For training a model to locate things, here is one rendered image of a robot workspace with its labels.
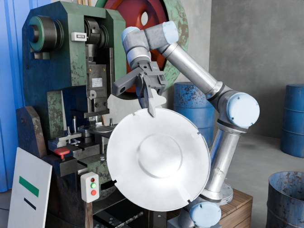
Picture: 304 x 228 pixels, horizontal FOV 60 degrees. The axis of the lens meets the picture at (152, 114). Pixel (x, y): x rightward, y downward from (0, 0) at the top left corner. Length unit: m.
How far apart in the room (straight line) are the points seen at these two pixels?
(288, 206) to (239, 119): 0.82
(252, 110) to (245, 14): 3.78
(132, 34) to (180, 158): 0.46
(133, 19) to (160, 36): 1.01
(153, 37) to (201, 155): 0.42
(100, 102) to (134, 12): 0.68
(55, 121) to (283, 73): 3.47
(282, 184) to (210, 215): 0.99
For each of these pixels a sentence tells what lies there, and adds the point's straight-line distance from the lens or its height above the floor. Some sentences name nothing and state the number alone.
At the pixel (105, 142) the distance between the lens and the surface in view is 1.60.
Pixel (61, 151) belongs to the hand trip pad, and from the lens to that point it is 1.36.
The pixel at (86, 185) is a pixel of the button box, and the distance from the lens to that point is 1.38.
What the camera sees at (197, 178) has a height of 0.88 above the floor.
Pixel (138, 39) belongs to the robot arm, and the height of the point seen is 1.27.
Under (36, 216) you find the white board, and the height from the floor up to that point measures 0.25.
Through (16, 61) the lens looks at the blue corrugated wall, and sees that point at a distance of 2.66.
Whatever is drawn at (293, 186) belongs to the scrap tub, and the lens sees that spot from 2.04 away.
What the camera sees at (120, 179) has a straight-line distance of 0.70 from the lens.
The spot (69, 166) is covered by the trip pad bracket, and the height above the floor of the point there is 0.68.
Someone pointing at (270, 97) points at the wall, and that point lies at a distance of 4.50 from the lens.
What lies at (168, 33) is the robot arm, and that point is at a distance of 0.93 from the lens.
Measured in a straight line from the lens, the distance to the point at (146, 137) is 0.74.
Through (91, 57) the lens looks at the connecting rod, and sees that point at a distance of 1.67.
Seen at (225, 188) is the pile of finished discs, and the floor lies 0.39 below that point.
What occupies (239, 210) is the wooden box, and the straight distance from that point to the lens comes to 1.77.
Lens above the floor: 1.19
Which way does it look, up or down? 11 degrees down
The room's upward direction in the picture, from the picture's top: straight up
